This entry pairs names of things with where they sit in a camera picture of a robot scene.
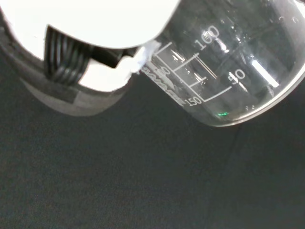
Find black bench cloth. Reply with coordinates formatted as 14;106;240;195
0;45;305;229

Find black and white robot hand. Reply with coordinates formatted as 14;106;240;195
0;0;182;117

